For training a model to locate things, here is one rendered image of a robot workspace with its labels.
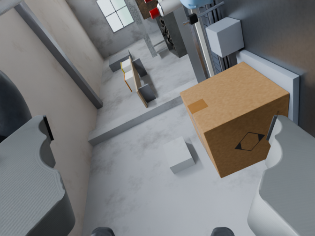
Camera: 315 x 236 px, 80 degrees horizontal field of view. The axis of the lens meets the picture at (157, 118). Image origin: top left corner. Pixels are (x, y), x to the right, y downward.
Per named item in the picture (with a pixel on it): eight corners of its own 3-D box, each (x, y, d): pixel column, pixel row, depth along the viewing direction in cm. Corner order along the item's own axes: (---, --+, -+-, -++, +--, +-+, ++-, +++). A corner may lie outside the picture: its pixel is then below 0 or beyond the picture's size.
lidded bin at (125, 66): (136, 70, 538) (127, 74, 540) (129, 57, 514) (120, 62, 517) (137, 76, 499) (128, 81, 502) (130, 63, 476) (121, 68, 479)
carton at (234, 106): (243, 60, 72) (178, 92, 75) (289, 92, 54) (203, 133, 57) (249, 114, 91) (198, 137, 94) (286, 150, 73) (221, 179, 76)
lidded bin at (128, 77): (138, 80, 474) (130, 84, 476) (131, 69, 454) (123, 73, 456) (140, 87, 441) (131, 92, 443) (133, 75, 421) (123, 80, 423)
